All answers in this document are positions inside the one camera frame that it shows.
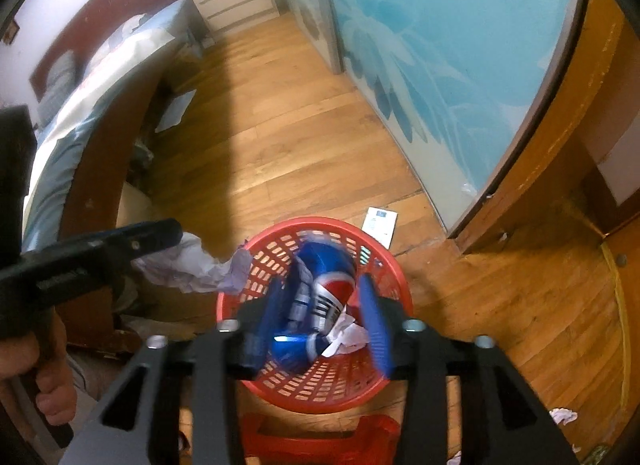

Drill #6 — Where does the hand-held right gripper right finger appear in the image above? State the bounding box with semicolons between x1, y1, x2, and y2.
356;272;583;465

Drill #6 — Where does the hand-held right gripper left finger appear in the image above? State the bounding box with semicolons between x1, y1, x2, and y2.
59;272;297;465

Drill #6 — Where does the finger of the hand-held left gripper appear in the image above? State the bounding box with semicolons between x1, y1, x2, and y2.
0;218;184;319

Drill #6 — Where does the blue drink can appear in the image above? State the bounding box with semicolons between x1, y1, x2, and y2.
272;240;362;374

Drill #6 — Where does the white plastic bag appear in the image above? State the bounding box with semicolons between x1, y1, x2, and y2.
132;232;252;296

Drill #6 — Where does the red plastic basket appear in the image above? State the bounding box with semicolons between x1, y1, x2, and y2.
216;216;415;415

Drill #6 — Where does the person's left hand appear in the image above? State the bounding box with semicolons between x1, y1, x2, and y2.
0;314;79;427

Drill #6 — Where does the crumpled white tissue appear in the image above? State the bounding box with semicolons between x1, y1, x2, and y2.
322;314;372;359
548;407;580;427

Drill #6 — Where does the blue bed sheet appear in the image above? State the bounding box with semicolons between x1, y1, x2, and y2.
21;130;85;252

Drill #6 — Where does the blue white paper leaflet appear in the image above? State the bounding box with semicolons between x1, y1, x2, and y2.
362;207;399;249

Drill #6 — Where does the red plastic stool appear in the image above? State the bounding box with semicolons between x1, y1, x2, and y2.
242;412;404;465

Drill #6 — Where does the white paper sheet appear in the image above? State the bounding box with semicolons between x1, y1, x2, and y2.
155;90;197;134

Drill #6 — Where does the bed with white cover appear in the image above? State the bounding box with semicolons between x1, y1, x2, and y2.
22;28;172;226

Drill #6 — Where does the white blue pillow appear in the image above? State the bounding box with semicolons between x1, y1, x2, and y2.
106;15;147;47

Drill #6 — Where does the dark red wooden headboard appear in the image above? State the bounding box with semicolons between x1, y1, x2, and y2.
29;0;211;102

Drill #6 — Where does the floral sliding wardrobe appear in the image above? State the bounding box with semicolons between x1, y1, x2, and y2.
265;0;593;240

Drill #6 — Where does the wooden bed frame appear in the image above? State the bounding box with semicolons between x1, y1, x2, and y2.
59;38;182;348

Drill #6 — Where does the yellow cable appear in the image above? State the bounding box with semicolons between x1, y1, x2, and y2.
600;239;629;412

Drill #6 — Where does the wooden door frame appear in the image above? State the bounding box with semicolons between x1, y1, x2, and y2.
447;0;640;257

